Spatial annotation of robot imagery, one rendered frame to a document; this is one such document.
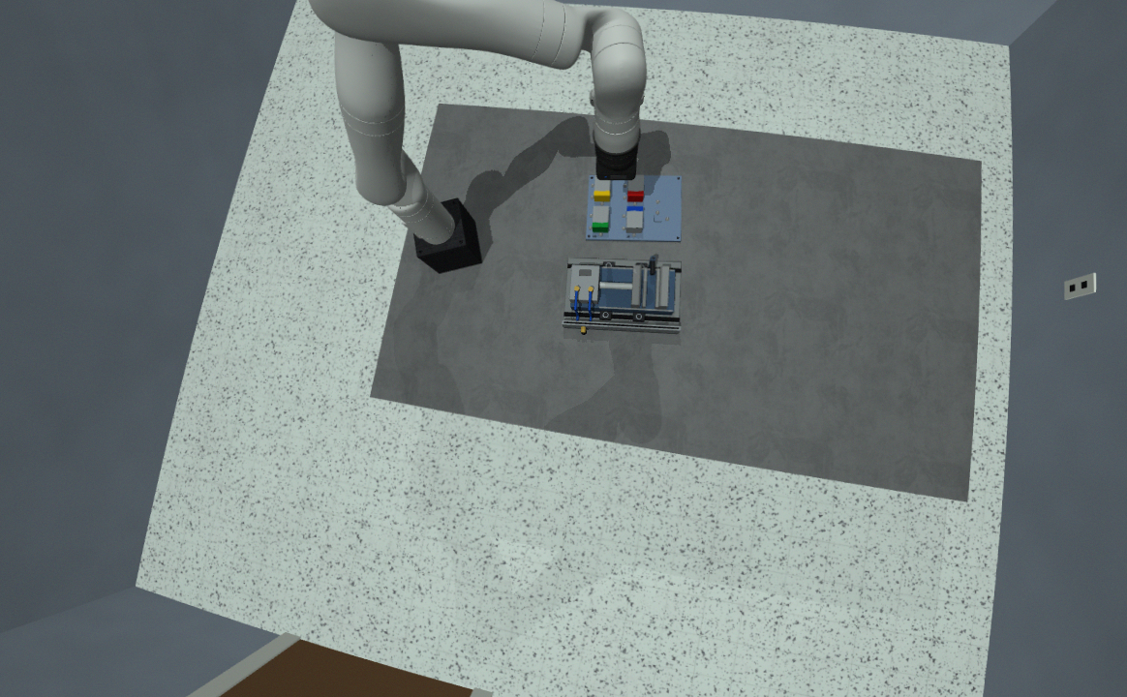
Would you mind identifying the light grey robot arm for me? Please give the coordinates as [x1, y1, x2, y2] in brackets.
[309, 0, 647, 245]

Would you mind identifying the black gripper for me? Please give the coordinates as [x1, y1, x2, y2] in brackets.
[593, 117, 641, 180]

